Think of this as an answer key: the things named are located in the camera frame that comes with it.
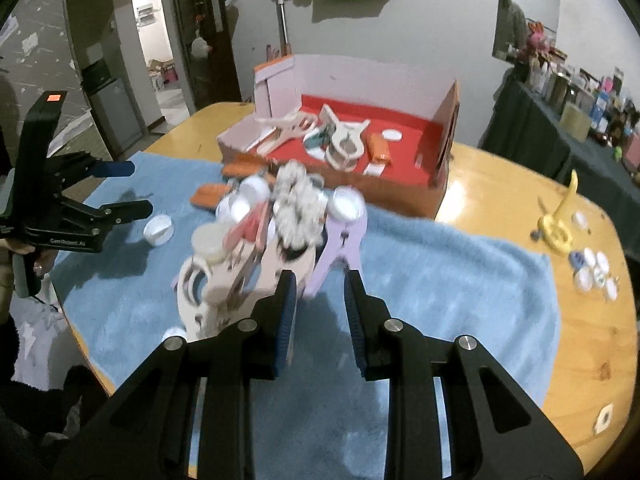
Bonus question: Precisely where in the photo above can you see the purple large clothespin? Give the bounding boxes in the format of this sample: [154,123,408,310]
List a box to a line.
[302,205,370,301]

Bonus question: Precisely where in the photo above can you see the person's left hand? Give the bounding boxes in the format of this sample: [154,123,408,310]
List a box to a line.
[0,237,57,292]

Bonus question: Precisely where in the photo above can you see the green clip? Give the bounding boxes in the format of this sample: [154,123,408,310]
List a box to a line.
[305,127,333,151]

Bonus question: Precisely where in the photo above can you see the white round container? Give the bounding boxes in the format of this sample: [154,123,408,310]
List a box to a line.
[217,195,256,223]

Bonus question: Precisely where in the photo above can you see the small grey fridge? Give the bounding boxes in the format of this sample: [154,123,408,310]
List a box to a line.
[80,60,146,158]

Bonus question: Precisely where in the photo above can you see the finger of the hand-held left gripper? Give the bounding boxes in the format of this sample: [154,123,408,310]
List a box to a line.
[56,197,154,234]
[47,152,136,191]

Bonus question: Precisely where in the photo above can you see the pink plush bunny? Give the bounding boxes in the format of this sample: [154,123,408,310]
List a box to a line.
[525,22,556,56]

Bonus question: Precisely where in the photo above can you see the wall mirror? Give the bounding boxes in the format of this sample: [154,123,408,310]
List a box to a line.
[492,0,561,63]

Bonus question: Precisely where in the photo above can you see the orange cardboard box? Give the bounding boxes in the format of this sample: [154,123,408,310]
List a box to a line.
[216,54,461,218]

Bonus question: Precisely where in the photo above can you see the orange plastic tool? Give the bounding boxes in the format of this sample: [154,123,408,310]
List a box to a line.
[190,182,233,208]

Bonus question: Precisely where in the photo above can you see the orange tube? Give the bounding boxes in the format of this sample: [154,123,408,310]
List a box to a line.
[367,132,392,166]

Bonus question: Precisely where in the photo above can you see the assorted bottles and jars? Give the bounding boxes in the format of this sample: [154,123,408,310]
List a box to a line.
[525,50,640,171]

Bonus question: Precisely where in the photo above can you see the side table with dark cloth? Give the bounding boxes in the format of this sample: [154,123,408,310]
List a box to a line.
[480,67,640,206]

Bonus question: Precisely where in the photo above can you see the dark door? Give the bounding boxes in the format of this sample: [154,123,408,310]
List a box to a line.
[167,0,243,111]

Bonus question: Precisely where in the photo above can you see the cardboard boxes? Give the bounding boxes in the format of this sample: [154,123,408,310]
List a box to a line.
[147,60,178,91]

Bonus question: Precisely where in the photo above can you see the mop handle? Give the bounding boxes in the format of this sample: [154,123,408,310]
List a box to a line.
[274,0,293,58]

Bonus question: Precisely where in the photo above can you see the cluster of bottle caps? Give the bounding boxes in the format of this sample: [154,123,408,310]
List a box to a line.
[567,212,621,303]

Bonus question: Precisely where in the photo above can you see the pink clip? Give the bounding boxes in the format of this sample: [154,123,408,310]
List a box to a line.
[225,200,271,251]

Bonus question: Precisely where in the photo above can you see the small wooden piece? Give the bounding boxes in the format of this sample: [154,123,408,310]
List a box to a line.
[594,402,615,433]

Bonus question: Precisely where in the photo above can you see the blue towel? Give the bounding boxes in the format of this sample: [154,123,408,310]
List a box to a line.
[50,152,561,480]

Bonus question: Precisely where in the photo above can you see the beige scrunchie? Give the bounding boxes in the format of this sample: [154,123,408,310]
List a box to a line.
[270,160,328,248]

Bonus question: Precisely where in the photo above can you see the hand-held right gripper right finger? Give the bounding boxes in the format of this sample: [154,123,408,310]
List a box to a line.
[344,270,586,480]

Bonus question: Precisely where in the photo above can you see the wooden desk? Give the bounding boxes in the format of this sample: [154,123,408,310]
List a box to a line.
[50,102,638,480]

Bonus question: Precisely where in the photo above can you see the pinkish beige large clothespin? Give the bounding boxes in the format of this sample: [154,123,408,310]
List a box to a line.
[245,240,318,306]

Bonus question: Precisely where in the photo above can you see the metal pot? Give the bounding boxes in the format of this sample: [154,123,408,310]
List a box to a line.
[547,72,573,108]

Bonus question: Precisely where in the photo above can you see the yellow suction hook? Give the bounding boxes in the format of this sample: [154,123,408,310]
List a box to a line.
[535,170,581,253]

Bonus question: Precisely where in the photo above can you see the white plush door pendant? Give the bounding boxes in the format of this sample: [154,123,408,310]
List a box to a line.
[190,30,213,58]

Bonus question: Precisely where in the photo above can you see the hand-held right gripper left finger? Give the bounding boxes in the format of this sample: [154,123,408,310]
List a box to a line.
[50,269,301,480]

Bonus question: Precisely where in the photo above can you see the translucent tape roll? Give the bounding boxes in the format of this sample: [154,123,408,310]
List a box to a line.
[191,222,233,263]

